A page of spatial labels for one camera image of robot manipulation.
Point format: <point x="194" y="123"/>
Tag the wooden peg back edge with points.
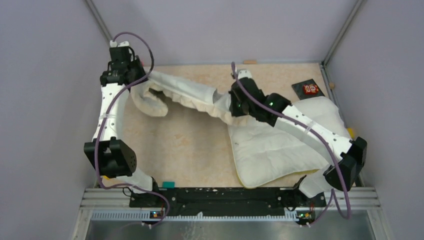
<point x="250" y="62"/>

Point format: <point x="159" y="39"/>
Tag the white pillow yellow edge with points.
<point x="263" y="154"/>

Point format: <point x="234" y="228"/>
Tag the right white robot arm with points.
<point x="348" y="155"/>

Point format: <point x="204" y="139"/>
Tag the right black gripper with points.
<point x="234" y="110"/>

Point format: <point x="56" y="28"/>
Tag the aluminium frame rail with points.
<point x="99" y="21"/>

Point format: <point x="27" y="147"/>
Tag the white cable duct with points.
<point x="147" y="216"/>

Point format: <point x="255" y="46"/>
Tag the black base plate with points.
<point x="227" y="201"/>

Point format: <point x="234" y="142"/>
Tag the yellow small block right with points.
<point x="351" y="132"/>

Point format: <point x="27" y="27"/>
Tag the teal small block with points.
<point x="168" y="185"/>

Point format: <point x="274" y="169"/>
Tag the white ruffled pillowcase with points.
<point x="185" y="92"/>

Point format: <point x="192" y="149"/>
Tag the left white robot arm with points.
<point x="107" y="152"/>

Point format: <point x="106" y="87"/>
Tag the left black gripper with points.
<point x="136" y="61"/>

